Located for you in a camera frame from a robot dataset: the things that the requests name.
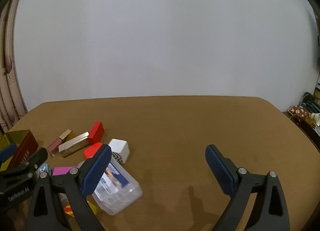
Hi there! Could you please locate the cluttered side shelf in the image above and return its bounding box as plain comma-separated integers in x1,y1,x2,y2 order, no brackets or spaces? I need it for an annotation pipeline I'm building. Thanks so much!
284,76,319,150

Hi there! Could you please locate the pink rectangular box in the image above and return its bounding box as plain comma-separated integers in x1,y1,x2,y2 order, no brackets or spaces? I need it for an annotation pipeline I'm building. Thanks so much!
52,167,77,176

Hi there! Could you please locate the small teal tin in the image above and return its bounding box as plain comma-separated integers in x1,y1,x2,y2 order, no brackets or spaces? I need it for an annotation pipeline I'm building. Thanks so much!
36,163,52,178

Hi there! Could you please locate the red rectangular block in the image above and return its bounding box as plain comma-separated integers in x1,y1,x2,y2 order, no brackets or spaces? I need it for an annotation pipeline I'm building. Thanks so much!
88,121,105,145

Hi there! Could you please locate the silver ribbed case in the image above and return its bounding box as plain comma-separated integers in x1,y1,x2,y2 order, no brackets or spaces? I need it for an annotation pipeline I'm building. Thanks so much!
59,132,89,158

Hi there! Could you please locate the pink lip gloss tube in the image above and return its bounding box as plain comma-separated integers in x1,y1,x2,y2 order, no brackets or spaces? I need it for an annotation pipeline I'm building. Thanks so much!
47,129,75,157

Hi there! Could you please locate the red gold tin box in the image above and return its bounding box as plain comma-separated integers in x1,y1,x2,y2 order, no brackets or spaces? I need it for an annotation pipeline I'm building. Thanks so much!
1,130,39,171

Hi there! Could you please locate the white cube box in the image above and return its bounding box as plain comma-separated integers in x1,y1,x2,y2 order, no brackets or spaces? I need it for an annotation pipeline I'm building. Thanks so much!
108,138,130,164

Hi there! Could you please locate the red rounded box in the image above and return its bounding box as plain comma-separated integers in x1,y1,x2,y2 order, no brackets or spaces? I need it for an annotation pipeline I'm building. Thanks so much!
84,142,102,159

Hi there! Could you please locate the brown tablecloth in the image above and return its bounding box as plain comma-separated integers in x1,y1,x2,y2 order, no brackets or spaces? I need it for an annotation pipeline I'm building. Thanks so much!
13,96,319,230

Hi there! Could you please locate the beige patterned curtain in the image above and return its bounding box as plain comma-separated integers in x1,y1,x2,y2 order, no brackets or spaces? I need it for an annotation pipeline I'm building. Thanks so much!
1,0,28,132

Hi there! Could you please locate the clear plastic box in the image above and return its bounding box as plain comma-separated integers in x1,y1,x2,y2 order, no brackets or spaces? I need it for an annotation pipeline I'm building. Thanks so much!
92,158,143,215

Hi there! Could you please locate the orange yellow striped packet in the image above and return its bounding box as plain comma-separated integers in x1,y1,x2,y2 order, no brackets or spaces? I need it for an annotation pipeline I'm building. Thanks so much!
63,199,97,218

